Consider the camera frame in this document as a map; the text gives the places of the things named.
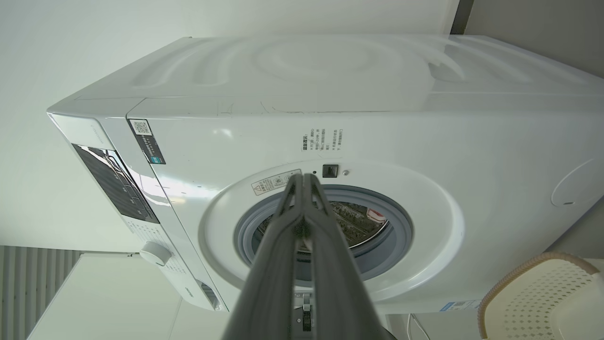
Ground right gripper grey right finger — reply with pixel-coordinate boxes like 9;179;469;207
305;173;395;340

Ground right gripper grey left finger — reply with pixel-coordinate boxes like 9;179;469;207
222;174;305;340

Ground metal washer door hinge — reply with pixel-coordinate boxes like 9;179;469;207
295;293;315;332

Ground stainless steel washing machine drum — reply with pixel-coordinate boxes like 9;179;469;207
257;201;390;251

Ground white washer control knob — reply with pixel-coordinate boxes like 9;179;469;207
139;241;172;267

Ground black washer control panel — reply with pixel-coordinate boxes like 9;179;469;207
71;143;160;224

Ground cream perforated laundry basket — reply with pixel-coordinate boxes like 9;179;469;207
478;252;604;340

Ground grey warning sticker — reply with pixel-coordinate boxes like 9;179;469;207
251;169;302;196

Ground blue energy label sticker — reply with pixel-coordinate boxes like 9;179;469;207
440;299;481;313

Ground white box-shaped furniture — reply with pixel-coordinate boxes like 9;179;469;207
27;252;228;340

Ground white front-load washing machine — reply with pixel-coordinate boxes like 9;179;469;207
46;34;604;315

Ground dark QR code sticker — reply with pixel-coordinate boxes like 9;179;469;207
128;119;167;165

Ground round filter cover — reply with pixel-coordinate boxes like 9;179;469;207
551;158;604;207

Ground white cables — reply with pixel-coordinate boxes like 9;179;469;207
406;313;431;340

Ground grey ribbed wall panel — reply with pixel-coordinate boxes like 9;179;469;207
0;245;82;340

